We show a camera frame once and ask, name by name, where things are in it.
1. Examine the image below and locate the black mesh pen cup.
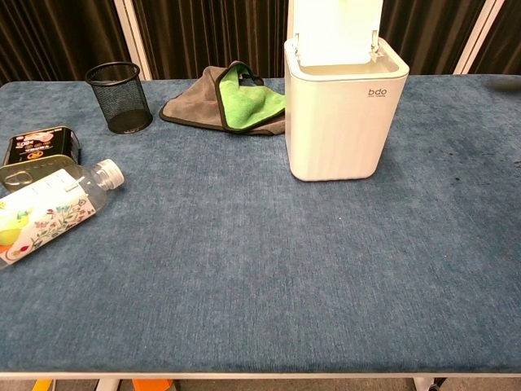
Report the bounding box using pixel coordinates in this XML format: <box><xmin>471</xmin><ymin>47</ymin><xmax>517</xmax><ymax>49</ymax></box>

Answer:
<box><xmin>85</xmin><ymin>61</ymin><xmax>154</xmax><ymax>135</ymax></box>

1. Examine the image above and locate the black printed rectangular tin can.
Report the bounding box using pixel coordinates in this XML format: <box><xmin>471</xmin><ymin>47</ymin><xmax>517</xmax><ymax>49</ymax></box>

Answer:
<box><xmin>0</xmin><ymin>125</ymin><xmax>82</xmax><ymax>194</ymax></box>

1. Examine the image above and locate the clear floral label plastic bottle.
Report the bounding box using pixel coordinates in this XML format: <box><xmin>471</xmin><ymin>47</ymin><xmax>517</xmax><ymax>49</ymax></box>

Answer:
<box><xmin>0</xmin><ymin>158</ymin><xmax>125</xmax><ymax>270</ymax></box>

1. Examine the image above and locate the white plastic trash bin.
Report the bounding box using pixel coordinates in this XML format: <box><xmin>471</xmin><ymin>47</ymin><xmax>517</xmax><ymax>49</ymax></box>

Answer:
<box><xmin>283</xmin><ymin>0</ymin><xmax>410</xmax><ymax>182</ymax></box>

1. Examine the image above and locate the grey and green microfibre cloth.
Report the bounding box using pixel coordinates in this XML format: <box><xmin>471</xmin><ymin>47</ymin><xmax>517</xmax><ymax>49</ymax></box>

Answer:
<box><xmin>158</xmin><ymin>60</ymin><xmax>287</xmax><ymax>137</ymax></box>

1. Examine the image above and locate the white slanted frame post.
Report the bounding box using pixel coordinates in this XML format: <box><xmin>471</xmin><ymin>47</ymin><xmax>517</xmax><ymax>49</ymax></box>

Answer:
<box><xmin>453</xmin><ymin>0</ymin><xmax>499</xmax><ymax>75</ymax></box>
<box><xmin>113</xmin><ymin>0</ymin><xmax>153</xmax><ymax>81</ymax></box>

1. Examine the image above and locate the blue table cover cloth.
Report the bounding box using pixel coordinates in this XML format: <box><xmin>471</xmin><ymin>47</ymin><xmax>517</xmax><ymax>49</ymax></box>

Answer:
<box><xmin>0</xmin><ymin>73</ymin><xmax>521</xmax><ymax>374</ymax></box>

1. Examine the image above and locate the dark pleated curtain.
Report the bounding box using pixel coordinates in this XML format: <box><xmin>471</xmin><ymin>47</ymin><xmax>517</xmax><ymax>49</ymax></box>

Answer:
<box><xmin>0</xmin><ymin>0</ymin><xmax>521</xmax><ymax>86</ymax></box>

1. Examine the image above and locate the orange block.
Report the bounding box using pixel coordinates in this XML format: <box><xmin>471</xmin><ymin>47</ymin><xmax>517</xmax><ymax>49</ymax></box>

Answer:
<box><xmin>132</xmin><ymin>379</ymin><xmax>173</xmax><ymax>391</ymax></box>

